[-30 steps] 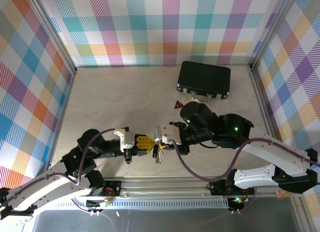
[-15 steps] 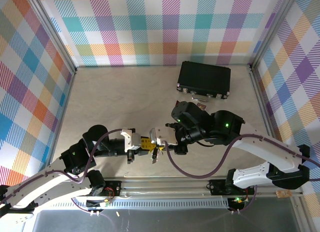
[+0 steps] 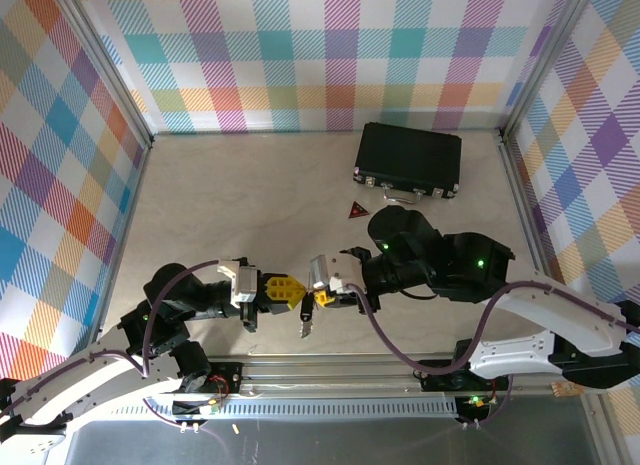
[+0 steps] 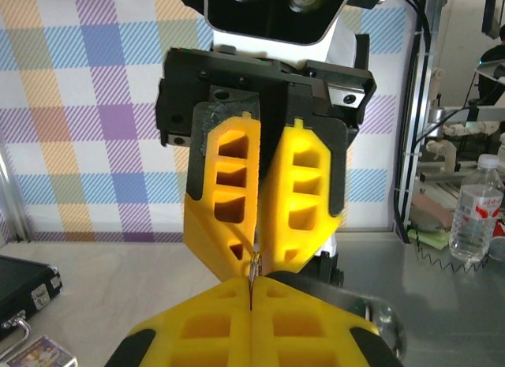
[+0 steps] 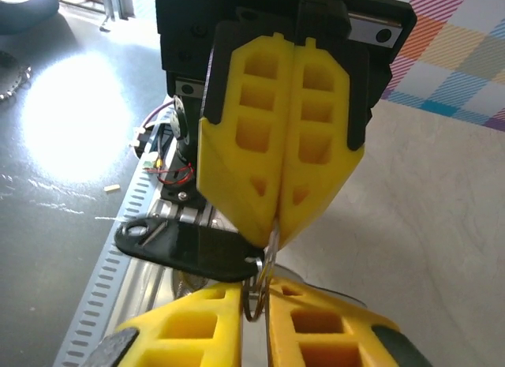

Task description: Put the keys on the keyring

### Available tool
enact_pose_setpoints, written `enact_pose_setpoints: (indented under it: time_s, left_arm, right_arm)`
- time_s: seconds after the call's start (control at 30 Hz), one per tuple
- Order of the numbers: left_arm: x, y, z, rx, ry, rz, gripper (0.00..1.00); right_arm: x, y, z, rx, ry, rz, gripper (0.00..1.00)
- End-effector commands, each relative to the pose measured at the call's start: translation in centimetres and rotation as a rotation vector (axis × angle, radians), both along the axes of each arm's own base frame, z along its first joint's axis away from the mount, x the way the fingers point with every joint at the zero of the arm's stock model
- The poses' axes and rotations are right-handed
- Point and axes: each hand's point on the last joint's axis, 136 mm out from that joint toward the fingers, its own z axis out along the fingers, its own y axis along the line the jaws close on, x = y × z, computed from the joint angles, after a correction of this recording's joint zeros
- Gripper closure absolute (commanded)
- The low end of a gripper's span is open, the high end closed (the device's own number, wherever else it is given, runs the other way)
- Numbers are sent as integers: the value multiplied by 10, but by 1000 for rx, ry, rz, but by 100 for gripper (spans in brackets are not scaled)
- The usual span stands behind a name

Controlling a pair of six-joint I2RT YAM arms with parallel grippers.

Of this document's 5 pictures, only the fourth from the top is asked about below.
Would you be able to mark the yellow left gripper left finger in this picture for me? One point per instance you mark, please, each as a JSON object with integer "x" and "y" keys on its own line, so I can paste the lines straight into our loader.
{"x": 205, "y": 335}

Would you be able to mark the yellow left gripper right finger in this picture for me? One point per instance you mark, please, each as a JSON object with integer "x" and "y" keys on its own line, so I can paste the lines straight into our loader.
{"x": 300, "y": 335}

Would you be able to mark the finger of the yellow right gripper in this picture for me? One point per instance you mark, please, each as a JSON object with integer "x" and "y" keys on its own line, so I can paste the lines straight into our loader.
{"x": 225, "y": 193}
{"x": 304, "y": 193}

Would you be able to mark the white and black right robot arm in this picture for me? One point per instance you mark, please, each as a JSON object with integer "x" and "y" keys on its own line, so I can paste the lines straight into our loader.
{"x": 329, "y": 248}

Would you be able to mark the green paper stack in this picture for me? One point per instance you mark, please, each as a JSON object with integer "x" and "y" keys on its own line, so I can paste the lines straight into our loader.
{"x": 432, "y": 237}

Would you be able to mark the black metal rack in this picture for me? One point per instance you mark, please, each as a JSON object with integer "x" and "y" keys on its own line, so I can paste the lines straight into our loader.
{"x": 418, "y": 106}

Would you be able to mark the clear plastic water bottle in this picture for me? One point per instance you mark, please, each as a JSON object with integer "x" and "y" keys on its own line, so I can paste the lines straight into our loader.
{"x": 475, "y": 209}

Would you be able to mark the person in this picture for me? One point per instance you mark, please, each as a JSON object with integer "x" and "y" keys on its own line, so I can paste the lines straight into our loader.
{"x": 493, "y": 63}

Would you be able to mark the aluminium corner post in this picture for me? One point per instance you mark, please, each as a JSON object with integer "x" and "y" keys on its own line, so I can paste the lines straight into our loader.
{"x": 12, "y": 201}

